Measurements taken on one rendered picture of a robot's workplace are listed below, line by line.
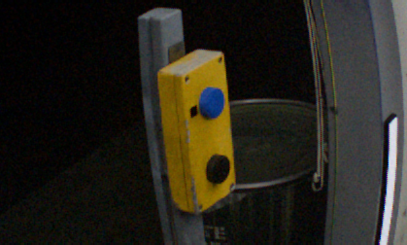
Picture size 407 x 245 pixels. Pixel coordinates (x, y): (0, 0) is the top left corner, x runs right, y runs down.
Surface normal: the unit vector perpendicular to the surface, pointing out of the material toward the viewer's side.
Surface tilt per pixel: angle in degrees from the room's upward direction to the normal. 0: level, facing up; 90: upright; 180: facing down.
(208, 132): 90
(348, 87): 90
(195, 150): 90
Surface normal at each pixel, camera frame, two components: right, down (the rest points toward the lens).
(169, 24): 0.81, 0.16
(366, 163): -0.57, 0.37
